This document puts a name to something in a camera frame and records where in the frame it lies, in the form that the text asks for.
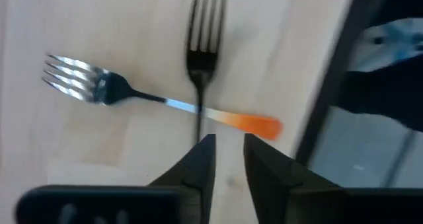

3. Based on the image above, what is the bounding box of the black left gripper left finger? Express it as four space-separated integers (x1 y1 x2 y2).
147 133 217 224

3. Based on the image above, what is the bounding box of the black fork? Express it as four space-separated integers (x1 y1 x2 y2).
185 0 229 144

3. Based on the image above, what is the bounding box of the orange-handled fork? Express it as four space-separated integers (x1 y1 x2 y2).
42 53 284 142

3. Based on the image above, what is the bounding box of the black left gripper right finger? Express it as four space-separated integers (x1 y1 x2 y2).
243 133 348 224

